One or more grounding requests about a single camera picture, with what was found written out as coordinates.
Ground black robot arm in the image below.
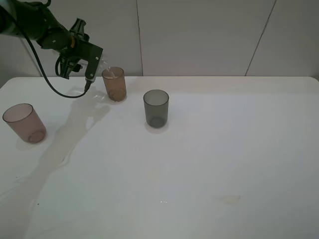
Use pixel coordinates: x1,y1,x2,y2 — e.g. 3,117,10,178
0,0,103,82

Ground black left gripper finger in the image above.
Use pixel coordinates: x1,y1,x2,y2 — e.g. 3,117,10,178
55,56,83,79

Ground grey translucent cup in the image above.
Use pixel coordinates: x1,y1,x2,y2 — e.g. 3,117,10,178
143,89,169,128

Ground pink translucent cup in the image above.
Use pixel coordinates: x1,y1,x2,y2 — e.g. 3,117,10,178
2,103,46,144

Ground clear plastic water bottle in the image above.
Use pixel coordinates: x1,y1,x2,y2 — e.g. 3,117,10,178
99,54,111,72

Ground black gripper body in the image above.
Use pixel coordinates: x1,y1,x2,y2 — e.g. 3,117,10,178
39,29,86,60

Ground amber translucent cup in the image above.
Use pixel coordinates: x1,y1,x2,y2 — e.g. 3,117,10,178
102,67,127,102

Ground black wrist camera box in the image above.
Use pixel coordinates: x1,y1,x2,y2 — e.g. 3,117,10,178
81,42,103,82

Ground black camera cable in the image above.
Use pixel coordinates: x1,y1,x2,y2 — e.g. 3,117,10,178
14,14,92,99

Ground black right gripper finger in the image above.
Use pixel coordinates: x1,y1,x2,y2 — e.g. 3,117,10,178
69,18,90,41

